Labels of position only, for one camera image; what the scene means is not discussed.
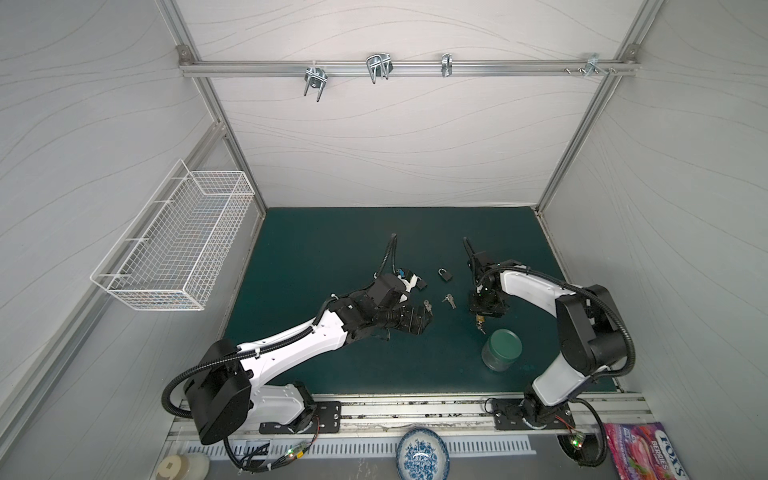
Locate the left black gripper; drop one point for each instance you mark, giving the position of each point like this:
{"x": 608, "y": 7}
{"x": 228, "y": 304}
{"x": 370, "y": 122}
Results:
{"x": 418, "y": 325}

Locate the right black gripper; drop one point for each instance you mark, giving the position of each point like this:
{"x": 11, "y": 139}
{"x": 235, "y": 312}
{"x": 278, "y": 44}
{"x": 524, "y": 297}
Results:
{"x": 483, "y": 303}

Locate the brass padlock with keys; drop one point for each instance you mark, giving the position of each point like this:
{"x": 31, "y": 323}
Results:
{"x": 480, "y": 325}

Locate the dark grey padlock with keys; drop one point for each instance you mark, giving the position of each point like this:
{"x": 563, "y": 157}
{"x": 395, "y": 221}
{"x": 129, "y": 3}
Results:
{"x": 444, "y": 274}

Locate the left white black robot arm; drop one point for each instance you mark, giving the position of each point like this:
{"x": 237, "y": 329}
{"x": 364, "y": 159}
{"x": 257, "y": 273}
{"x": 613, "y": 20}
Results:
{"x": 231, "y": 384}

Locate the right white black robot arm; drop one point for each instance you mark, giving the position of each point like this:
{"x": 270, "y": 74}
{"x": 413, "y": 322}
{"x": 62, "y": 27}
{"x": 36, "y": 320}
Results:
{"x": 594, "y": 341}

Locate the green lidded jar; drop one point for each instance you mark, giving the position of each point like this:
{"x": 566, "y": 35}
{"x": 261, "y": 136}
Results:
{"x": 502, "y": 348}

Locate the green table mat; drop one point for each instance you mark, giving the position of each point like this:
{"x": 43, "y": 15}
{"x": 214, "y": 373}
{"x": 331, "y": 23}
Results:
{"x": 303, "y": 255}

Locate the blue white patterned plate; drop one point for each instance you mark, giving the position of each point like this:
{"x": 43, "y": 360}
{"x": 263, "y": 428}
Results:
{"x": 421, "y": 454}

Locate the pink Fox's candy bag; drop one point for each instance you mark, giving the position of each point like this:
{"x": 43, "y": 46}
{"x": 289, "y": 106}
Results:
{"x": 644, "y": 452}

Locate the metal U-bolt clamp middle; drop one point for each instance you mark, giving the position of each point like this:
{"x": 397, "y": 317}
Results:
{"x": 379, "y": 66}

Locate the metal u-bolt clamp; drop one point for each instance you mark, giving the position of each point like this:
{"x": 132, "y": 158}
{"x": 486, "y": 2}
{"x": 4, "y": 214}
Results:
{"x": 379, "y": 66}
{"x": 315, "y": 78}

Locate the metal bolt clamp right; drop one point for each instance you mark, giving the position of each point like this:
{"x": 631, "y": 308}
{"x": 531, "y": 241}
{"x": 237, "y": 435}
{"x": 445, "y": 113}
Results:
{"x": 592, "y": 67}

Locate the metal U-bolt clamp left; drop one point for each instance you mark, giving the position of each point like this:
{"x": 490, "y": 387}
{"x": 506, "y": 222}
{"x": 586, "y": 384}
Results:
{"x": 315, "y": 78}

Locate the white tape roll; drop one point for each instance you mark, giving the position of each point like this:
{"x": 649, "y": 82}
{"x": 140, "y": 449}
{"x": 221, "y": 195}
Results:
{"x": 193, "y": 466}

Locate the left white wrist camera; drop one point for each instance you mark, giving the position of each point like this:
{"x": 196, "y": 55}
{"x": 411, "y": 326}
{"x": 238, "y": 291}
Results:
{"x": 411, "y": 280}

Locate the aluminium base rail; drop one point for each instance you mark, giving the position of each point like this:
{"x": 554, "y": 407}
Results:
{"x": 447, "y": 414}

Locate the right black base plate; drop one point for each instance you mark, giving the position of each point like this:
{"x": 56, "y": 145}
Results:
{"x": 527, "y": 413}

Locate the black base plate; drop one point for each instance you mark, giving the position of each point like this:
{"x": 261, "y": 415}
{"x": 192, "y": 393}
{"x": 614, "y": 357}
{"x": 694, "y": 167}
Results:
{"x": 527, "y": 413}
{"x": 322, "y": 417}

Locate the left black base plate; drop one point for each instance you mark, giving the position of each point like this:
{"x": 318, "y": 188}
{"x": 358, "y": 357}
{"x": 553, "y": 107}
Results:
{"x": 322, "y": 417}

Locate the white vented cable duct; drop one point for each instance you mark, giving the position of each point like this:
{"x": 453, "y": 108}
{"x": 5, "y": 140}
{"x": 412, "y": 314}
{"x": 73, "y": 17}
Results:
{"x": 335, "y": 447}

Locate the small metal bracket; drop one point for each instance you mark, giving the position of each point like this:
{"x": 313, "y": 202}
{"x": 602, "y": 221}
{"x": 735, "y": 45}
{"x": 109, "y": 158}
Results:
{"x": 446, "y": 65}

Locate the white wire basket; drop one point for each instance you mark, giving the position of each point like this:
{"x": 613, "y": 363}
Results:
{"x": 170, "y": 255}

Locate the aluminium crossbar rail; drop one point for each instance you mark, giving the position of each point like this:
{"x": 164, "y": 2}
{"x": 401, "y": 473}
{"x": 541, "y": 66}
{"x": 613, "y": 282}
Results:
{"x": 401, "y": 68}

